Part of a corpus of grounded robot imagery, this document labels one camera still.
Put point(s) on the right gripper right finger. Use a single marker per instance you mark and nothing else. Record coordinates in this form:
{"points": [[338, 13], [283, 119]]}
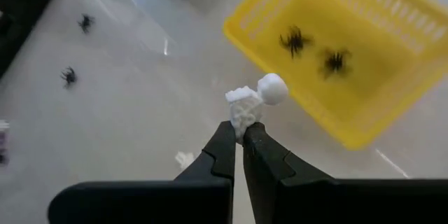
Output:
{"points": [[332, 203]]}

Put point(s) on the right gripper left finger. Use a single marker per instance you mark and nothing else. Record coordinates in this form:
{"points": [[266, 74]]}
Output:
{"points": [[140, 203]]}

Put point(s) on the black plastic spider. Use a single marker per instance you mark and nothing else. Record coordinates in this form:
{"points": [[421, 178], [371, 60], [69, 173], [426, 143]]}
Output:
{"points": [[335, 62], [295, 41], [69, 76], [85, 23]]}

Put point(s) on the yellow plastic basket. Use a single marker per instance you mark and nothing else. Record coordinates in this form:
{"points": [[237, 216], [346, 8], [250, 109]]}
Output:
{"points": [[367, 87]]}

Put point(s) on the black aluminium table frame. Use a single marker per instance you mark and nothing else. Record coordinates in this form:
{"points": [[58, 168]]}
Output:
{"points": [[14, 24]]}

